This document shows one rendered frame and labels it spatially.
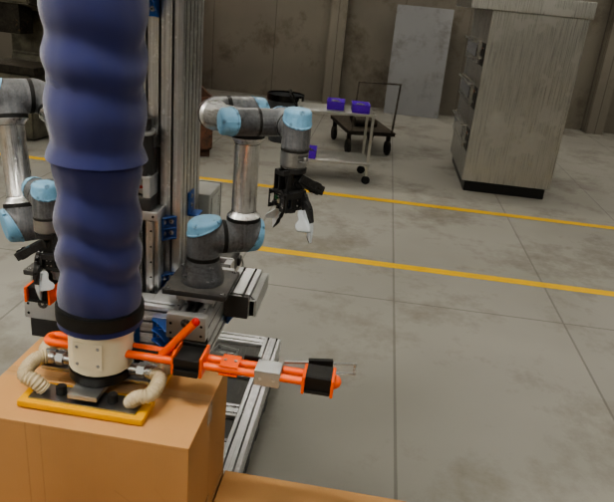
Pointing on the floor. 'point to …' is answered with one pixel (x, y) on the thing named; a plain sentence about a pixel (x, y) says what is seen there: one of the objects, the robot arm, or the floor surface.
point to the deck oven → (516, 93)
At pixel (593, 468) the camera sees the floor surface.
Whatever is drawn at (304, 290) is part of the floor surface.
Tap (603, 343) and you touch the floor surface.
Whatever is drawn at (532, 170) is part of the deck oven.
